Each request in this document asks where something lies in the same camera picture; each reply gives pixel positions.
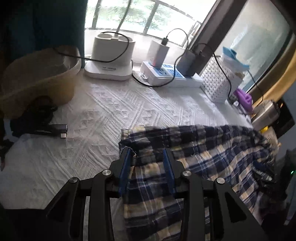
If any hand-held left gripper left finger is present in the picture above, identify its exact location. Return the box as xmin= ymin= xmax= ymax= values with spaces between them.
xmin=45 ymin=147 xmax=133 ymax=241

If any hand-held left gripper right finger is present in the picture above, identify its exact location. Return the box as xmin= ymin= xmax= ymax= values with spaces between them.
xmin=162 ymin=148 xmax=247 ymax=241

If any blue plaid shirt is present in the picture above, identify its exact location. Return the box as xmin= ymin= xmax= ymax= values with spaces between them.
xmin=118 ymin=125 xmax=277 ymax=241

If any black usb adapter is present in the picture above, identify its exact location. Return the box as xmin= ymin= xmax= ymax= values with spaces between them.
xmin=35 ymin=124 xmax=68 ymax=139

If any white power strip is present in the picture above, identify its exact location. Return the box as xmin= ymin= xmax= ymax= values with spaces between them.
xmin=140 ymin=61 xmax=204 ymax=88

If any white desk lamp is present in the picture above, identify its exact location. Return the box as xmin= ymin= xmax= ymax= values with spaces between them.
xmin=84 ymin=0 xmax=136 ymax=81

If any purple cloth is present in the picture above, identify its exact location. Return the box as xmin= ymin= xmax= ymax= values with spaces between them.
xmin=233 ymin=88 xmax=253 ymax=114

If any white perforated basket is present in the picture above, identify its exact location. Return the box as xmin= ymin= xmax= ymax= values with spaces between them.
xmin=200 ymin=56 xmax=245 ymax=103

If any white cartoon mug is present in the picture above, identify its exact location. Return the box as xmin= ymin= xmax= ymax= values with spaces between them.
xmin=260 ymin=126 xmax=279 ymax=149

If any dark grey charger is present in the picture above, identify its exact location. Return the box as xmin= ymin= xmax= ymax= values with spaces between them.
xmin=177 ymin=49 xmax=204 ymax=77

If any steel tumbler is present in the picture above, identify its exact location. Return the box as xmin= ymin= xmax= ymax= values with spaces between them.
xmin=251 ymin=100 xmax=281 ymax=130

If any yellow plastic container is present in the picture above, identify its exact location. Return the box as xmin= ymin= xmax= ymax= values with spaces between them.
xmin=0 ymin=45 xmax=82 ymax=118

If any white charger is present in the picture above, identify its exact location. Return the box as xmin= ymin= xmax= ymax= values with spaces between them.
xmin=147 ymin=39 xmax=170 ymax=67

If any blue tissue pack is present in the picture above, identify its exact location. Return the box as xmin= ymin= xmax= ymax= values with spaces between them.
xmin=221 ymin=46 xmax=250 ymax=72

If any balcony railing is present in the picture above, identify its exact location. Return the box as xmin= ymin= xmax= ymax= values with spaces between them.
xmin=88 ymin=0 xmax=201 ymax=44

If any teal curtain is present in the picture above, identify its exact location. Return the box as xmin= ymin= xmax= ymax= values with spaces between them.
xmin=0 ymin=0 xmax=88 ymax=70

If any black cable bundle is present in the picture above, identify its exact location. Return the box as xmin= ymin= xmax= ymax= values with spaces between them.
xmin=10 ymin=95 xmax=58 ymax=137

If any black lamp cable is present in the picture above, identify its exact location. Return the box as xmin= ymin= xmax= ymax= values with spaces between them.
xmin=53 ymin=31 xmax=130 ymax=63

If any dark window frame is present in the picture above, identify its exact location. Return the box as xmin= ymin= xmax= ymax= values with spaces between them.
xmin=185 ymin=0 xmax=248 ymax=61

